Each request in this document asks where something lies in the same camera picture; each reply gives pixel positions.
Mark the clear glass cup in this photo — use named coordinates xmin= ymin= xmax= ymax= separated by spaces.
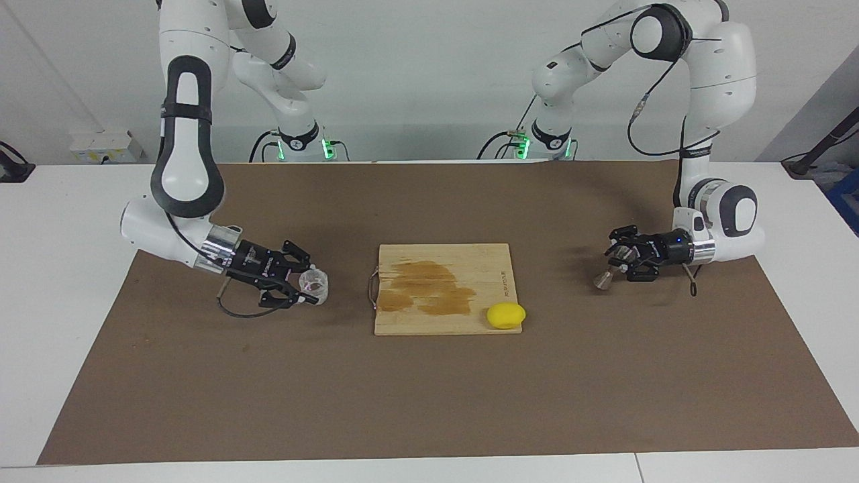
xmin=299 ymin=267 xmax=331 ymax=306

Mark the black stand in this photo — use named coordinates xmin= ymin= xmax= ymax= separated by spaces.
xmin=782 ymin=107 xmax=859 ymax=178

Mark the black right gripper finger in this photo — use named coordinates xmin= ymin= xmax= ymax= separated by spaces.
xmin=260 ymin=278 xmax=320 ymax=309
xmin=272 ymin=239 xmax=311 ymax=269

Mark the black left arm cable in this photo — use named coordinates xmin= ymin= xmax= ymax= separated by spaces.
xmin=577 ymin=7 xmax=722 ymax=296

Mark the yellow lemon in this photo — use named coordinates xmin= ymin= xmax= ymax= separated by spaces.
xmin=486 ymin=302 xmax=527 ymax=331

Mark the brown table mat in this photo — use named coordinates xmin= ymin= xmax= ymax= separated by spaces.
xmin=37 ymin=160 xmax=859 ymax=466

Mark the wooden cutting board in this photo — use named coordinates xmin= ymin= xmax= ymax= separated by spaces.
xmin=368 ymin=243 xmax=523 ymax=336

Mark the white wall socket box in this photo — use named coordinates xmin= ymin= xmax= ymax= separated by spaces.
xmin=69 ymin=131 xmax=145 ymax=164

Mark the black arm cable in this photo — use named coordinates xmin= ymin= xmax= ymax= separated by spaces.
xmin=577 ymin=7 xmax=722 ymax=296
xmin=161 ymin=201 xmax=289 ymax=319

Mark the black base cable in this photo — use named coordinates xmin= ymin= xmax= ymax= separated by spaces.
xmin=248 ymin=129 xmax=283 ymax=163
xmin=476 ymin=97 xmax=541 ymax=160

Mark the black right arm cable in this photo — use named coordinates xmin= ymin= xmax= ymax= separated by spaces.
xmin=161 ymin=201 xmax=289 ymax=319

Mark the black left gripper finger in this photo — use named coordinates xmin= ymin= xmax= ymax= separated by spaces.
xmin=616 ymin=258 xmax=662 ymax=282
xmin=607 ymin=225 xmax=648 ymax=252

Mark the steel double jigger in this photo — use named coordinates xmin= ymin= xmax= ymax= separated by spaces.
xmin=593 ymin=245 xmax=635 ymax=290

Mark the black table clamp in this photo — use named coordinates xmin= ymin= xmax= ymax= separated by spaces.
xmin=0 ymin=141 xmax=36 ymax=183

